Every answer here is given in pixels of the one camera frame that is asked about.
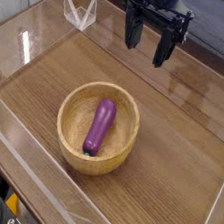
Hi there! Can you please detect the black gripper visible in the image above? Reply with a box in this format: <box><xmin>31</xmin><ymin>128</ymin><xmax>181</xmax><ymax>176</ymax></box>
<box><xmin>124</xmin><ymin>0</ymin><xmax>194</xmax><ymax>68</ymax></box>

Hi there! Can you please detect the purple toy eggplant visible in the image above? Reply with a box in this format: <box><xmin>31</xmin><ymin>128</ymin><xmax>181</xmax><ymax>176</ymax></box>
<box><xmin>82</xmin><ymin>99</ymin><xmax>117</xmax><ymax>157</ymax></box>

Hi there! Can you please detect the brown wooden bowl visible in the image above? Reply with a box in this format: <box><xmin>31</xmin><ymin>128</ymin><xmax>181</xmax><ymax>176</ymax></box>
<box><xmin>56</xmin><ymin>81</ymin><xmax>140</xmax><ymax>176</ymax></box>

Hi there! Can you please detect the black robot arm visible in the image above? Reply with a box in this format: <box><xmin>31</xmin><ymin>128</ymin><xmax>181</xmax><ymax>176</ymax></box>
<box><xmin>124</xmin><ymin>0</ymin><xmax>194</xmax><ymax>68</ymax></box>

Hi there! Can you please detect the yellow warning sticker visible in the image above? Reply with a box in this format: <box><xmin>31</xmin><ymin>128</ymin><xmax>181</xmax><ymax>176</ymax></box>
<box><xmin>5</xmin><ymin>193</ymin><xmax>19</xmax><ymax>215</ymax></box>

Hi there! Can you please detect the clear acrylic corner bracket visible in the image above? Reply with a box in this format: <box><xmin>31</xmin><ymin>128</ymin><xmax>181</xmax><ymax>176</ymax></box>
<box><xmin>63</xmin><ymin>0</ymin><xmax>97</xmax><ymax>31</ymax></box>

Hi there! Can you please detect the clear acrylic barrier wall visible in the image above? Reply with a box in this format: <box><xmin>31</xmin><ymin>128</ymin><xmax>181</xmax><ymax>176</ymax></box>
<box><xmin>0</xmin><ymin>0</ymin><xmax>224</xmax><ymax>224</ymax></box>

